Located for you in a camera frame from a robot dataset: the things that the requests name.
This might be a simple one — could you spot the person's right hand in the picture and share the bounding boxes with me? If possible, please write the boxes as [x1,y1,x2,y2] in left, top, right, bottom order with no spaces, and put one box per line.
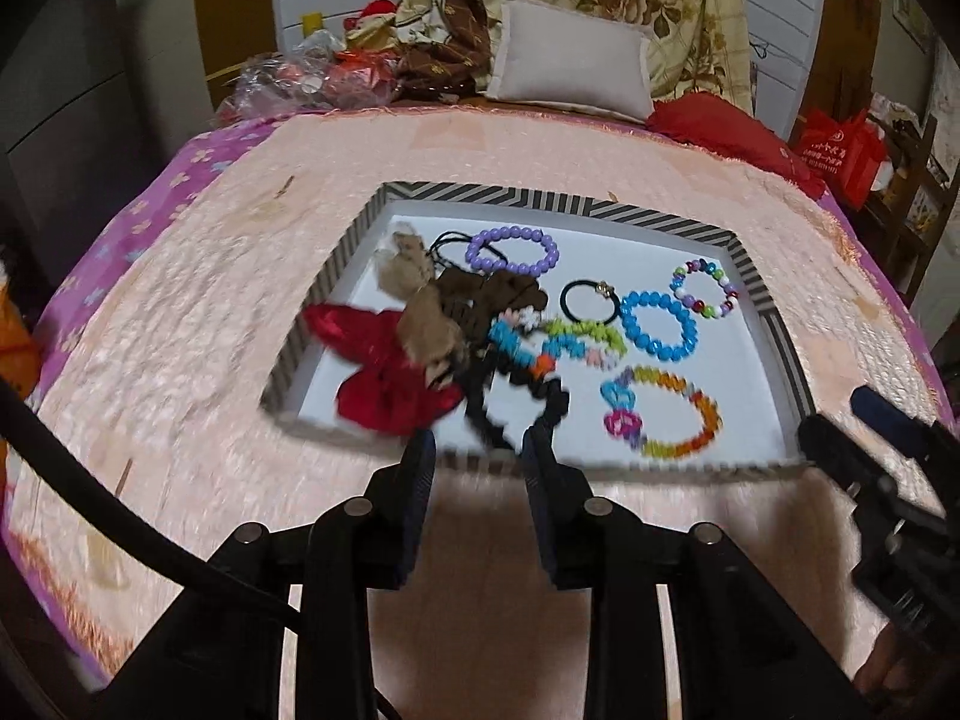
[855,619,938,698]

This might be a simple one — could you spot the rainbow bead bracelet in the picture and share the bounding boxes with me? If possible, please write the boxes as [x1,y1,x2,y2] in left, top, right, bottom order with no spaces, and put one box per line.
[600,364,722,462]

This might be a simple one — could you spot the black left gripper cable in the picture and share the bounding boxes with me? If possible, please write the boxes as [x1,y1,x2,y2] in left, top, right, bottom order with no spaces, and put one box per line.
[0,375,316,627]

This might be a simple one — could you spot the brown wooden door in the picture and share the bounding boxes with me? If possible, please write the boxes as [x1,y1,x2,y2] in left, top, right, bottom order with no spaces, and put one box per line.
[191,0,278,83]

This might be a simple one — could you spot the striped cardboard box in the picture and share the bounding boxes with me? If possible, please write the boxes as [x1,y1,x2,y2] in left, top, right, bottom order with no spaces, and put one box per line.
[259,180,818,482]

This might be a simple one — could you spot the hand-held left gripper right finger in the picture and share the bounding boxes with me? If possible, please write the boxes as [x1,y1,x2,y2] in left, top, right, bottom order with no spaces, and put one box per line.
[521,426,863,720]

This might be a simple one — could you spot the blue bead bracelet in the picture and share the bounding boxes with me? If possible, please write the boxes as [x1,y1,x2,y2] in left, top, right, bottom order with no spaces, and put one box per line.
[619,289,698,362]

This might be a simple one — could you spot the tan bow hair clip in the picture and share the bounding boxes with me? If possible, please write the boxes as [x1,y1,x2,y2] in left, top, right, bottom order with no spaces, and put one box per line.
[373,229,470,383]

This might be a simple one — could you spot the red pillow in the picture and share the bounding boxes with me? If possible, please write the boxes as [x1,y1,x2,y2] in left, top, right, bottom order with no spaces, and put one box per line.
[645,90,833,200]

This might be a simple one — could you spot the thin black hair tie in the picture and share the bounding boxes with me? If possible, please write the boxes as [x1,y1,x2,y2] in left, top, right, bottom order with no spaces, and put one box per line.
[427,229,481,278]

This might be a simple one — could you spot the light blue orange bracelet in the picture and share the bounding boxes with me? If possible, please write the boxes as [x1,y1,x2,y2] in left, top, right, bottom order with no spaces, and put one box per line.
[487,307,560,383]

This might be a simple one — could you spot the green bead bracelet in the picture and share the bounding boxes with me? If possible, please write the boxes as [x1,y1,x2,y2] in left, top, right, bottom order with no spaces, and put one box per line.
[544,317,627,361]

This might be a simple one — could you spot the black scrunchie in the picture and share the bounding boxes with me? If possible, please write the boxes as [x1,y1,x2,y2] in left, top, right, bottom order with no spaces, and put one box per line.
[450,349,571,458]

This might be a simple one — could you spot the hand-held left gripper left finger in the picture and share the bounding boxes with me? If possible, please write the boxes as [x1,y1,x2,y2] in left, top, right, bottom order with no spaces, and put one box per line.
[97,431,437,720]

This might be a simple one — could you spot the dark brown bow hair clip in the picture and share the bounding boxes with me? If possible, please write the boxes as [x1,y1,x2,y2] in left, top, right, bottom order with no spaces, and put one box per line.
[435,266,541,346]

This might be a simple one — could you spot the black hair tie gold charm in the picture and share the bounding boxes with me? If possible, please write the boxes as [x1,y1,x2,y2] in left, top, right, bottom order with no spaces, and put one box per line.
[561,279,623,325]

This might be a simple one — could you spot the brown patterned blanket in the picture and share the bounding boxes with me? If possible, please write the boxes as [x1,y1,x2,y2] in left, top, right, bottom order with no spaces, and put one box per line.
[394,0,500,102]

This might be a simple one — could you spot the white pillow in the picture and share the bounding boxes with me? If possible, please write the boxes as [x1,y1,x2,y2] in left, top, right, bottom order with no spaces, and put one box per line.
[484,0,655,125]

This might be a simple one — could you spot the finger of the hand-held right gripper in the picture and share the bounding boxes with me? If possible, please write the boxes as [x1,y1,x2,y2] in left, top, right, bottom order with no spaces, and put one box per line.
[796,414,890,500]
[851,386,942,458]

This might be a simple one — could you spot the red bow hair clip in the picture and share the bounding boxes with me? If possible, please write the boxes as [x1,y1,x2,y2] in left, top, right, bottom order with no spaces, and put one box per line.
[300,302,466,437]

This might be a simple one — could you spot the red shopping bag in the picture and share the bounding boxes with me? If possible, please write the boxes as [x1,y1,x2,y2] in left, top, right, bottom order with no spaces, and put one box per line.
[795,106,886,212]

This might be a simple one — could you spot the grey refrigerator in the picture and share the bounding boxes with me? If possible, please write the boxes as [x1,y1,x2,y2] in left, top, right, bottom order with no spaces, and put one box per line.
[0,0,218,241]

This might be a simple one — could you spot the purple bead bracelet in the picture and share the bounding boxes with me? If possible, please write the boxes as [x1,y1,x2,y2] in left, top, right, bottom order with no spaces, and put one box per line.
[465,225,562,278]

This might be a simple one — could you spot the multicolour round bead bracelet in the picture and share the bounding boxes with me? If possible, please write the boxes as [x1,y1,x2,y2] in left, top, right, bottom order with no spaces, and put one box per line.
[669,256,740,321]

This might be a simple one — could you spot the clear plastic bags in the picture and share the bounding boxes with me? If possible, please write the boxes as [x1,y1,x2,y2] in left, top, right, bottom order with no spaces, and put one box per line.
[214,45,406,125]

